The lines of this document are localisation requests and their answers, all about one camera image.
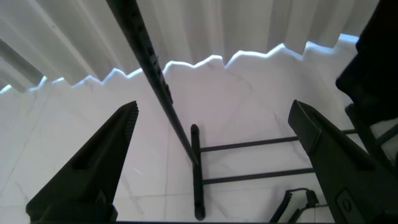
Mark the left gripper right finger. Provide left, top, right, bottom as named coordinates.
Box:
left=287, top=99, right=398, bottom=224

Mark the white curtain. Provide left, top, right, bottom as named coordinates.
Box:
left=0, top=0, right=382, bottom=94

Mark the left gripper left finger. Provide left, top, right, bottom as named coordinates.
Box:
left=25, top=100, right=139, bottom=223

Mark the black clothes rack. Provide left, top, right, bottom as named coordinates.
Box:
left=105, top=0, right=398, bottom=222

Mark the black garment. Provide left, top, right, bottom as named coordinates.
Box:
left=335, top=0, right=398, bottom=125

